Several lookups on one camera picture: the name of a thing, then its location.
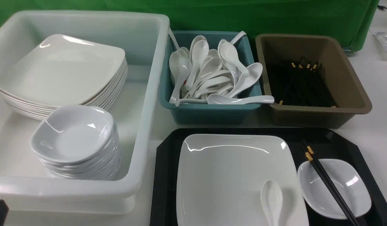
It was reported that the small white sauce dish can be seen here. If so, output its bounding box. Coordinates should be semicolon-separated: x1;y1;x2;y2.
298;159;372;220

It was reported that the large white plastic bin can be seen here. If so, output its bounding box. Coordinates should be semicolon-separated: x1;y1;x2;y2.
0;10;170;214

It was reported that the white square rice plate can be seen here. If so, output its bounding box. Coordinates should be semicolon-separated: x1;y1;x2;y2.
176;134;310;226

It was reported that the clear plastic bag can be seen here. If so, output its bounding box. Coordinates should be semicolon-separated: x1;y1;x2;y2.
373;32;387;61

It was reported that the stack of small white dishes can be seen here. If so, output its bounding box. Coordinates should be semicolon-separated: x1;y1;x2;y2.
30;105;123;181

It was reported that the pile of black chopsticks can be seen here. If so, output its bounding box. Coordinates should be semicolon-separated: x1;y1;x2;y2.
266;56;338;108

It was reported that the brown plastic chopstick bin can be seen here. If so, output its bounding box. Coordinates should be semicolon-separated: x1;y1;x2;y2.
255;34;372;128

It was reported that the white spoon upper right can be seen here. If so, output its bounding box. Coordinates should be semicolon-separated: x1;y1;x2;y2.
219;41;249;77

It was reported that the white soup spoon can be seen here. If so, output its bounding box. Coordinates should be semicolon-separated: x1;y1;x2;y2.
261;179;283;226

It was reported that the green backdrop cloth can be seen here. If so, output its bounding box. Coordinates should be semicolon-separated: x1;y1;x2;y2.
0;0;379;51

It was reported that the white spoon left side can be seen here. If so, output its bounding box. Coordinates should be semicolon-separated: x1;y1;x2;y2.
169;56;192;104

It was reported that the black chopstick gold band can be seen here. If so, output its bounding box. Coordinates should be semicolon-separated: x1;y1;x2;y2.
302;140;361;226
302;148;357;226

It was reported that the white spoon right leaning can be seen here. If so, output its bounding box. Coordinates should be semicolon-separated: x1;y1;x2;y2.
227;62;263;98

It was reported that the black serving tray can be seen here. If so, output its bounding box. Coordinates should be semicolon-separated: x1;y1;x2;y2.
150;127;387;226

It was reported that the white spoon across bin front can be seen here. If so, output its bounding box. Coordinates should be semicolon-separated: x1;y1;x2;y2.
207;94;275;105

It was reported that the teal plastic spoon bin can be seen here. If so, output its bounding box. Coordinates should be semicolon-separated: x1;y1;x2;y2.
158;30;261;125

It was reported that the white spoon upper middle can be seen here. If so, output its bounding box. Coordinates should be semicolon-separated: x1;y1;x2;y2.
185;40;209;91

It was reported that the stack of white square plates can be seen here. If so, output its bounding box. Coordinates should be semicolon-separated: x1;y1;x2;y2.
0;34;128;121

